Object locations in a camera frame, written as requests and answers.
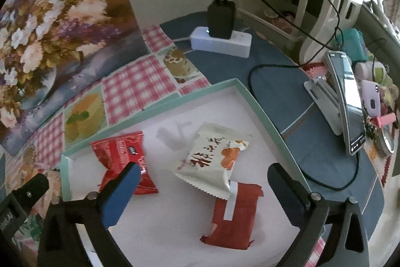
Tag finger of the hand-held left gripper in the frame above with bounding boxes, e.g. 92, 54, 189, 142
6, 173, 51, 219

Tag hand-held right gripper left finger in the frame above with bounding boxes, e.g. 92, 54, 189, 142
37, 161, 142, 267

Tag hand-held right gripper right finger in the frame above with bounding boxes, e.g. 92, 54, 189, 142
267, 162, 376, 267

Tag teal-edged white tray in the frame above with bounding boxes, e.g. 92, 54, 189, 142
59, 78, 313, 267

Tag dark red snack packet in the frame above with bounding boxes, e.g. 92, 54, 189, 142
200, 181, 263, 250

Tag white snack packet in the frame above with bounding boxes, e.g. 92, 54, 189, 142
169, 122, 253, 200

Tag white phone stand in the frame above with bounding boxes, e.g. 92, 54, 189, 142
304, 75, 344, 135

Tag blue cloth mat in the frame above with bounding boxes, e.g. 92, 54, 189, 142
159, 11, 386, 242

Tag round tin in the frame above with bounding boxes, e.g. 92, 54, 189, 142
375, 126, 395, 156

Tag smartphone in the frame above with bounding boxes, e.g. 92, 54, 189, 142
323, 51, 367, 156

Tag pink clip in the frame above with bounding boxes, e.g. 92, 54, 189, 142
376, 114, 397, 127

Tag purple power bank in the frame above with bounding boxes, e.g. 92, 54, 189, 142
359, 80, 382, 117

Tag white jar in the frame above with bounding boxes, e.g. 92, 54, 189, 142
354, 62, 374, 80

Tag pale green cup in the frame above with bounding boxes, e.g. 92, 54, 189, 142
373, 62, 388, 83

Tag white power strip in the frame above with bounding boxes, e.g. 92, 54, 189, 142
189, 27, 252, 58

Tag teal case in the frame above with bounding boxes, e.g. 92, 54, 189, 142
336, 28, 365, 63

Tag white lattice rack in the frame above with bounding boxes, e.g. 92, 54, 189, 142
297, 0, 372, 66

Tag black charger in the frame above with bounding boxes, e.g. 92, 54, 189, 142
207, 0, 236, 39

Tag floral wall poster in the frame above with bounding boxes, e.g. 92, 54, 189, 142
0, 0, 151, 156

